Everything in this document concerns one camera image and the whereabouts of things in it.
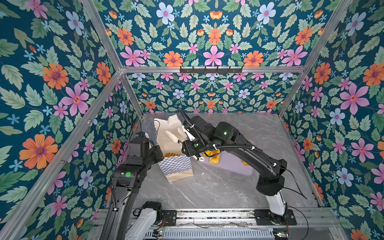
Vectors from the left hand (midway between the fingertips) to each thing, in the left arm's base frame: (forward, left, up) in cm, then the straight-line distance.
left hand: (161, 146), depth 68 cm
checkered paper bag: (-5, -6, -9) cm, 12 cm away
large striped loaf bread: (+9, +2, -25) cm, 27 cm away
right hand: (-3, -11, +2) cm, 12 cm away
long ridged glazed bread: (+3, -27, -24) cm, 37 cm away
